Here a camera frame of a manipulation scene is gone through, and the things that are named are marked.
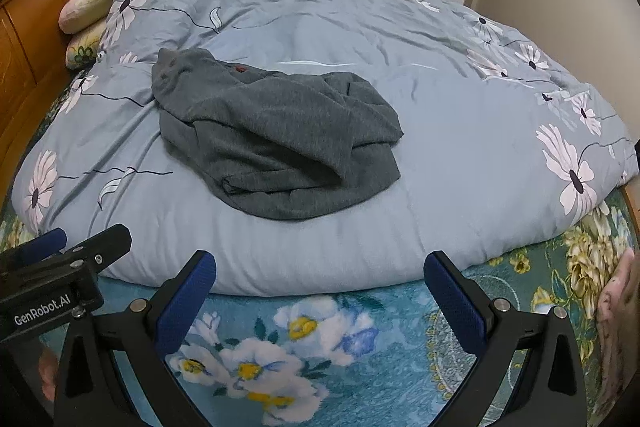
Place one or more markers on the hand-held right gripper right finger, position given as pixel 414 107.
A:
pixel 454 302

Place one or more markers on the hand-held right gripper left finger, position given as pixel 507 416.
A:
pixel 186 302

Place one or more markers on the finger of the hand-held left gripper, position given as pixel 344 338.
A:
pixel 107 239
pixel 42 244

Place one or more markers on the grey sweater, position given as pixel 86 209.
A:
pixel 280 132

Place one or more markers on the teal floral fleece blanket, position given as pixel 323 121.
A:
pixel 380 357

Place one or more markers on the blue floral duvet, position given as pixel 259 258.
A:
pixel 450 167

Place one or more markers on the person's pink patterned clothing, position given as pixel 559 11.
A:
pixel 622 317

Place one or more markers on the wooden headboard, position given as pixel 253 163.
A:
pixel 35 32

